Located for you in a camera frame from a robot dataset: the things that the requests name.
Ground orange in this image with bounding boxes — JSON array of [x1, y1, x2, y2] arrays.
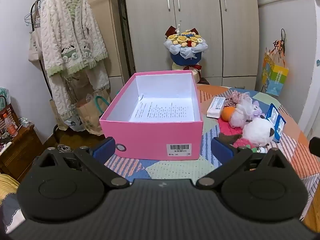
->
[[221, 107, 237, 122]]

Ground printed paper sheet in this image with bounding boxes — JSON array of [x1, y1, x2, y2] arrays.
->
[[129, 94, 195, 123]]

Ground canvas tote bag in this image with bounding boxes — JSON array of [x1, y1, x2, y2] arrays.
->
[[27, 26, 43, 63]]

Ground patchwork tablecloth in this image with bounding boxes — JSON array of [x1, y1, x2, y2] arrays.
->
[[104, 84, 320, 205]]

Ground black clothes rack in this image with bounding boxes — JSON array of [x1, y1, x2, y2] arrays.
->
[[29, 0, 75, 143]]

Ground orange label plastic bottle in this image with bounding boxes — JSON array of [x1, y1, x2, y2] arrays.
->
[[4, 114, 18, 137]]

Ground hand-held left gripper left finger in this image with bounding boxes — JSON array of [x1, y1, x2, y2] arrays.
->
[[32, 136, 132, 189]]

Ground wire clothes hangers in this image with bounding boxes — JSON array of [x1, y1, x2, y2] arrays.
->
[[24, 0, 42, 28]]

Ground white printed shopping bag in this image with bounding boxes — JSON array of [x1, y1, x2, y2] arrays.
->
[[62, 104, 84, 132]]

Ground cream fleece pajama pants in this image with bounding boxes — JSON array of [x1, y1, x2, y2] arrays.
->
[[49, 61, 111, 130]]

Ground floral fabric scrunchie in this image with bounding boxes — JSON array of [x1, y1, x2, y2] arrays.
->
[[225, 90, 250, 108]]

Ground orange ribbon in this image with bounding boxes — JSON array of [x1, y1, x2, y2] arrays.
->
[[272, 39, 285, 55]]

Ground pink cardboard box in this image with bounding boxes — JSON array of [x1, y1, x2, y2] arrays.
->
[[99, 70, 204, 161]]

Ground wooden cabinet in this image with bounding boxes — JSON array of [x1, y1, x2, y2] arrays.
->
[[0, 124, 44, 180]]

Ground brown paper bag teal handles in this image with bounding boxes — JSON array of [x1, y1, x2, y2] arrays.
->
[[76, 90, 112, 135]]

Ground small white plush rabbit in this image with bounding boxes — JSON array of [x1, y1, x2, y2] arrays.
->
[[229, 97, 254, 128]]

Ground woven basket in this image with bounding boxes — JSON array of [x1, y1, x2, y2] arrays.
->
[[0, 102, 20, 130]]

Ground beige wardrobe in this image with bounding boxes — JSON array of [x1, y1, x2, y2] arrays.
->
[[100, 0, 260, 95]]

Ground green tissue pack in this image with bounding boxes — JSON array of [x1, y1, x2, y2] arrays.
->
[[0, 87, 10, 110]]

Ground yellow blanket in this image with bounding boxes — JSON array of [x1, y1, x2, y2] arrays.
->
[[0, 174, 20, 198]]

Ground white door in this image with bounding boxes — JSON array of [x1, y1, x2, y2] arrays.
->
[[299, 0, 320, 140]]

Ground white carton box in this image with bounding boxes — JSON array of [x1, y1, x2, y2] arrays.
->
[[206, 96, 225, 119]]

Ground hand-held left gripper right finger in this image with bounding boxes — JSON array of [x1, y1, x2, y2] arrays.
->
[[196, 137, 292, 188]]

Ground cream fleece pajama top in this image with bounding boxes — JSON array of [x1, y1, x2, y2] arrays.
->
[[39, 0, 108, 77]]

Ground grey quilt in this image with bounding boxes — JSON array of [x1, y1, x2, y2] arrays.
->
[[0, 195, 25, 234]]

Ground yellow flower bouquet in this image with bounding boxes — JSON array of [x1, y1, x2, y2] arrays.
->
[[164, 21, 208, 84]]

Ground colourful paper gift bag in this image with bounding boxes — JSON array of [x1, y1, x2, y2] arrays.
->
[[261, 50, 289, 97]]

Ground red paper envelope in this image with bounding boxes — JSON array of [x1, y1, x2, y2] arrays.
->
[[217, 117, 244, 140]]

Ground round white plush toy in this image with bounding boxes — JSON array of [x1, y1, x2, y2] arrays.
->
[[242, 116, 275, 147]]

